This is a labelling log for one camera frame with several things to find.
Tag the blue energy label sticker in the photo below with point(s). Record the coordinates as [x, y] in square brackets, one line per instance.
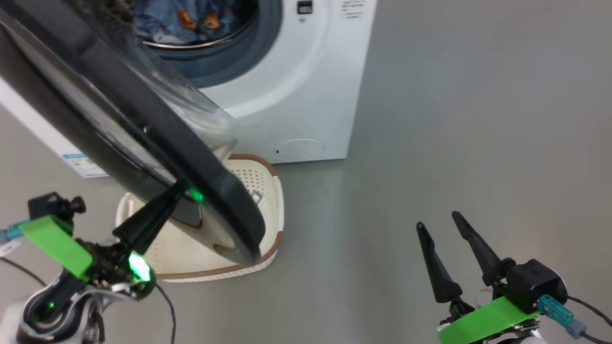
[83, 165]

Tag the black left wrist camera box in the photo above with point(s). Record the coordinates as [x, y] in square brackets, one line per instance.
[50, 206]

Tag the round dark glass washer door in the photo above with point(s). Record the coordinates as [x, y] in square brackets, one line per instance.
[119, 110]

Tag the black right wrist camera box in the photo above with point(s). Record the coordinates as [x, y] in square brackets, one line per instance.
[530, 284]

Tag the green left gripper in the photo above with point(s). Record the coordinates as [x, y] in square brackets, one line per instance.
[57, 243]

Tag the cream perforated laundry basket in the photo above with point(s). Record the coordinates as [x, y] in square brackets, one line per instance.
[177, 255]

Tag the white front-load washing machine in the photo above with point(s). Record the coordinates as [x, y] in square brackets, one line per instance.
[311, 95]

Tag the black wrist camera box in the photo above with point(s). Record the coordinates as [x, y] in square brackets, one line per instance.
[50, 206]
[530, 284]

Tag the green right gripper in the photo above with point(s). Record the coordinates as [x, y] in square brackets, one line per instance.
[483, 320]

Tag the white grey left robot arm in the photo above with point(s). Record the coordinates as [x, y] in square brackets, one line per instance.
[28, 317]

